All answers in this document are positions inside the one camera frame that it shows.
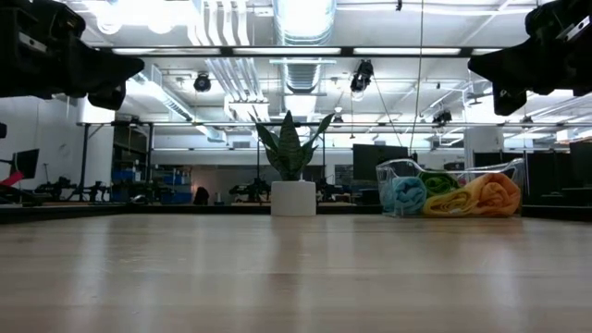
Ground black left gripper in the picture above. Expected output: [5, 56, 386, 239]
[0, 0, 146, 112]

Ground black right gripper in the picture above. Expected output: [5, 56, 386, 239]
[466, 0, 592, 117]

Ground orange microfiber towel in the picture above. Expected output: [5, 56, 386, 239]
[464, 172, 523, 217]

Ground green microfiber towel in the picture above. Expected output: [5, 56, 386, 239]
[418, 171, 462, 198]

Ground yellow microfiber towel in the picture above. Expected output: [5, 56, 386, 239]
[421, 186, 480, 217]

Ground clear plastic basket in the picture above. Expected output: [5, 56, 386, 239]
[375, 156, 526, 218]

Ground blue microfiber towel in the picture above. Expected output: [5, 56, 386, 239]
[379, 175, 428, 217]

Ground black shelving unit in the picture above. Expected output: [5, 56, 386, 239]
[110, 120, 154, 182]

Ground black background cabinets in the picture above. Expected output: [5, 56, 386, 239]
[474, 141, 592, 205]

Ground small black tilted monitor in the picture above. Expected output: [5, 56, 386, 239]
[8, 147, 41, 180]

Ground black background equipment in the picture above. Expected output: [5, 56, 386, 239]
[34, 174, 112, 203]

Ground blue storage crate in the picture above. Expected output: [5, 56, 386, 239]
[160, 173, 193, 205]

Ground red flat object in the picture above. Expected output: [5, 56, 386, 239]
[0, 169, 24, 187]

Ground wide black monitor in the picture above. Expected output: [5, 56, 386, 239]
[351, 142, 411, 181]

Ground black overhead light bar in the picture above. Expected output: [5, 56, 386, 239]
[94, 44, 505, 59]

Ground potted plant in white pot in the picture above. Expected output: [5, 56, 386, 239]
[249, 109, 337, 217]

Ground thin hanging black cable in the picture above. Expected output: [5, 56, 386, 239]
[408, 0, 425, 154]

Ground silver ventilation duct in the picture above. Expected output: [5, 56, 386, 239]
[272, 0, 338, 93]

